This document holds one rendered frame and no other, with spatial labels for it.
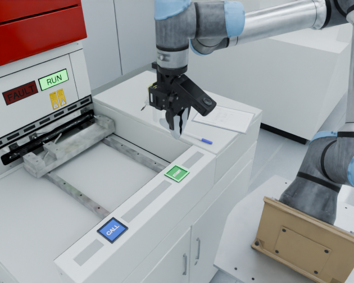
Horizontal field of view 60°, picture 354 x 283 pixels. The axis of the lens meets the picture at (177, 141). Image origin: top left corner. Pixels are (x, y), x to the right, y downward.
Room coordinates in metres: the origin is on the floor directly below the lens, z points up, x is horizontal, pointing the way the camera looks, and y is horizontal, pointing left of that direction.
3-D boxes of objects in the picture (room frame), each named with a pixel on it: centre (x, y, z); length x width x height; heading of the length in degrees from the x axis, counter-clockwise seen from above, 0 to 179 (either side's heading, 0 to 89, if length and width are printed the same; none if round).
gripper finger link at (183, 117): (0.70, 0.00, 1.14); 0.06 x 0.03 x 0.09; 52
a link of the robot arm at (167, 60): (0.69, 0.01, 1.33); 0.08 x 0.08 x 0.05
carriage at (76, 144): (0.94, 0.40, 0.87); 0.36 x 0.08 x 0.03; 142
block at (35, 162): (0.82, 0.50, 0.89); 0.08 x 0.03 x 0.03; 52
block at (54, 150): (0.88, 0.45, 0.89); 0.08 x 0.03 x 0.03; 52
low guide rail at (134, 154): (0.94, 0.18, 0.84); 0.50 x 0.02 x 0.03; 52
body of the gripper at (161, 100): (0.69, 0.02, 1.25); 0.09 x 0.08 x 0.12; 52
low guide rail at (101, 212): (0.72, 0.35, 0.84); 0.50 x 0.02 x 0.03; 52
